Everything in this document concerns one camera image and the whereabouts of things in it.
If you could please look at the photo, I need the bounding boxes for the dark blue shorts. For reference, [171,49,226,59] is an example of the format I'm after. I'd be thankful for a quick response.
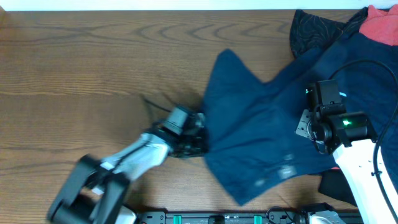
[202,34,397,205]

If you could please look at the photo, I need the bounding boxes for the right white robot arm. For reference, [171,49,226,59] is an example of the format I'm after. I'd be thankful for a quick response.
[296,80,397,223]

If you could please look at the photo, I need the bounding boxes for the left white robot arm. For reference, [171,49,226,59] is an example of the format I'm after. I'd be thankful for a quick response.
[47,108,206,223]

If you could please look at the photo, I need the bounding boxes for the black patterned garment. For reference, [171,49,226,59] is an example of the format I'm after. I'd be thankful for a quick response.
[289,7,368,58]

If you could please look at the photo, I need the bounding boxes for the red garment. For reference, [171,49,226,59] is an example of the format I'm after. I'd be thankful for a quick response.
[359,4,398,46]

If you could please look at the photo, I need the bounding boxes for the black mounting rail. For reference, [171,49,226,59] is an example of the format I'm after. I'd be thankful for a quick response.
[136,202,364,224]

